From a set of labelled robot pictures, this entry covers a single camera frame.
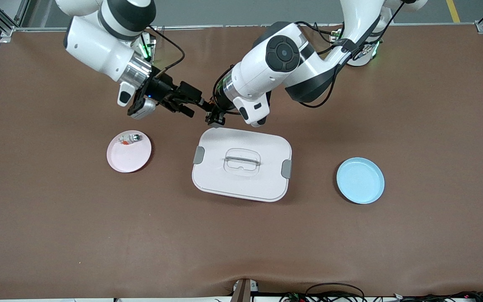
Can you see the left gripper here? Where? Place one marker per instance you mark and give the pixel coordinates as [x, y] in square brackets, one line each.
[220, 105]

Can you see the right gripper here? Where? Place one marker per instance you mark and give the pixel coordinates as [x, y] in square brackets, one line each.
[160, 89]

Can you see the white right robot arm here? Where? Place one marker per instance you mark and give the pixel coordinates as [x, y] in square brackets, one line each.
[99, 46]

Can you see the grey box latch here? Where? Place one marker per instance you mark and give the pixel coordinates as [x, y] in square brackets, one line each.
[286, 169]
[198, 155]

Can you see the white lidded storage box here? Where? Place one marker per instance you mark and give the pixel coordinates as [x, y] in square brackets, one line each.
[241, 184]

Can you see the pink round plate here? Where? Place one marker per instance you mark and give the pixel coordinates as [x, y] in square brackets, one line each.
[128, 157]

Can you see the light blue round plate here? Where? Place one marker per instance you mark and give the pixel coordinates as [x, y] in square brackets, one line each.
[360, 181]

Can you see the white and grey switch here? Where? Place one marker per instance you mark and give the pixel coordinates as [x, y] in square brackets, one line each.
[130, 138]

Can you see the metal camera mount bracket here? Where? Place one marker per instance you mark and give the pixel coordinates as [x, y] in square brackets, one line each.
[243, 290]

